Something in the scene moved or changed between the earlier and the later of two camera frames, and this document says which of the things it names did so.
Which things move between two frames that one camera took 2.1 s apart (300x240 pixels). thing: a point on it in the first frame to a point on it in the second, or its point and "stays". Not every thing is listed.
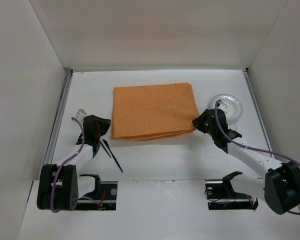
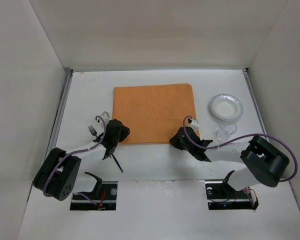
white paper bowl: x=232 y=106 stays
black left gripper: x=97 y=141 to x=112 y=139
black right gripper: x=200 y=122 to x=181 y=141
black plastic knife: x=109 y=149 stays
